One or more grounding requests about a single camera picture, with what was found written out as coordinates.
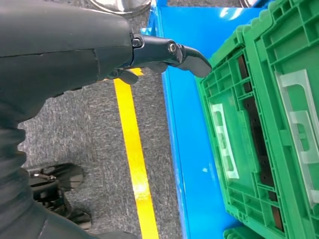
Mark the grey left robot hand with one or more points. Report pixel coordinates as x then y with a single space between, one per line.
50 43

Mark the blue metal shelf rack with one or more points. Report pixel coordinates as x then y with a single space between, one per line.
184 115

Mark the chrome stanchion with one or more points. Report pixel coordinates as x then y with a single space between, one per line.
119 6

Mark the robot left foot plate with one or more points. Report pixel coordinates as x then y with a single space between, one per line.
64 178

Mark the yellow floor tape square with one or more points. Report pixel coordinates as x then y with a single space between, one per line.
135 158

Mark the green folded plastic crate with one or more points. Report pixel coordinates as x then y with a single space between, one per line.
281 49
239 234
245 138

